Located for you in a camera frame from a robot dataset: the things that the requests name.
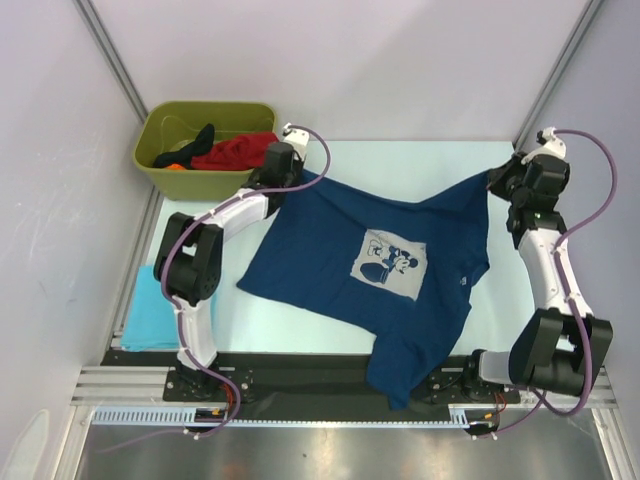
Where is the aluminium frame rail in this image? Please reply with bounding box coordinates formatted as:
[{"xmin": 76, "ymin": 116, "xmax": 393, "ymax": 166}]
[{"xmin": 69, "ymin": 365, "xmax": 619, "ymax": 411}]

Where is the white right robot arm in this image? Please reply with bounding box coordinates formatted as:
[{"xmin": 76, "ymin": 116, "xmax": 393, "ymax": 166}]
[{"xmin": 461, "ymin": 127, "xmax": 613, "ymax": 408}]

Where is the red t shirt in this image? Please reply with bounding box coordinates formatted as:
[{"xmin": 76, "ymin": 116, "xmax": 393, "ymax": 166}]
[{"xmin": 191, "ymin": 132, "xmax": 278, "ymax": 171}]

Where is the right aluminium corner post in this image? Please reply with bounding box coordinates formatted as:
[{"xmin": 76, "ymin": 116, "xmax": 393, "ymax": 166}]
[{"xmin": 512, "ymin": 0, "xmax": 606, "ymax": 150}]

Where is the left aluminium corner post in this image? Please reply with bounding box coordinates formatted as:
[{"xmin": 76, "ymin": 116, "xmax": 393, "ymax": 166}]
[{"xmin": 72, "ymin": 0, "xmax": 149, "ymax": 123}]

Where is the navy blue t shirt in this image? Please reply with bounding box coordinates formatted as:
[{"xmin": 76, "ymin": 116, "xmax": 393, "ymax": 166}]
[{"xmin": 238, "ymin": 173, "xmax": 489, "ymax": 410}]

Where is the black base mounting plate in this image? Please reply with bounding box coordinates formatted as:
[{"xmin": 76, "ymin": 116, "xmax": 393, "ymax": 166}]
[{"xmin": 100, "ymin": 350, "xmax": 520, "ymax": 423}]

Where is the aluminium corner post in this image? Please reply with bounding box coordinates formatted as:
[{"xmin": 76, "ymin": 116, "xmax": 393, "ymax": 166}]
[
  {"xmin": 72, "ymin": 0, "xmax": 149, "ymax": 123},
  {"xmin": 512, "ymin": 0, "xmax": 606, "ymax": 150}
]

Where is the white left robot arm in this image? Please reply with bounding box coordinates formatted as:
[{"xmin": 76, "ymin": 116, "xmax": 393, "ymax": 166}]
[{"xmin": 153, "ymin": 124, "xmax": 310, "ymax": 400}]

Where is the folded turquoise t shirt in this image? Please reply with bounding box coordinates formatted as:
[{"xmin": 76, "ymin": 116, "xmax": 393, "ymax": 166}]
[{"xmin": 120, "ymin": 265, "xmax": 179, "ymax": 352}]

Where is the white slotted cable duct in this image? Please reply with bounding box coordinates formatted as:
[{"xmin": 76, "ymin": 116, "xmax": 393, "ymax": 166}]
[{"xmin": 92, "ymin": 405, "xmax": 496, "ymax": 429}]

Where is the olive green plastic bin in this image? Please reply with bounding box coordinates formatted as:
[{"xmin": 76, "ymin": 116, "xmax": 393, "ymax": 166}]
[{"xmin": 133, "ymin": 101, "xmax": 276, "ymax": 201}]

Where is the black garment in bin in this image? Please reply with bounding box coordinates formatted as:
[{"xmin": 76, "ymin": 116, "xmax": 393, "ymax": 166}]
[{"xmin": 152, "ymin": 123, "xmax": 215, "ymax": 170}]

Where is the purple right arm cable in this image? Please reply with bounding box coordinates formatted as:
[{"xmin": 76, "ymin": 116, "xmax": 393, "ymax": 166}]
[{"xmin": 462, "ymin": 128, "xmax": 619, "ymax": 441}]

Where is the orange garment in bin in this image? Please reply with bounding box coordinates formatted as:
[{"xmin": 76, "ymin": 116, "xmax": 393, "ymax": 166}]
[{"xmin": 165, "ymin": 163, "xmax": 186, "ymax": 171}]

